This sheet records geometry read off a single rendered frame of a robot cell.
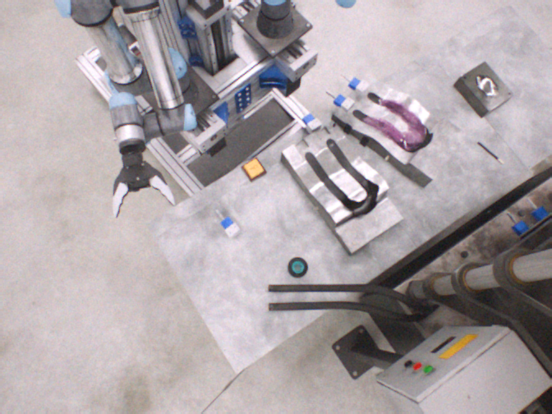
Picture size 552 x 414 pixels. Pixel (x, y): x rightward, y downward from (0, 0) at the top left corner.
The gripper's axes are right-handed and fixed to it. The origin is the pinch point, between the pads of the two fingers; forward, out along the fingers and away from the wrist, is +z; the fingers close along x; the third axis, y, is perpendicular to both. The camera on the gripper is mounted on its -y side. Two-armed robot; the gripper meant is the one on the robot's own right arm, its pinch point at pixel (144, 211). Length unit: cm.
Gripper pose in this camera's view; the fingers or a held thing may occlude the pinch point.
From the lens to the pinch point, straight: 117.0
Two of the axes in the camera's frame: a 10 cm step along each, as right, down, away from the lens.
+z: 2.7, 9.3, -2.4
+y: -1.5, 2.9, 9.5
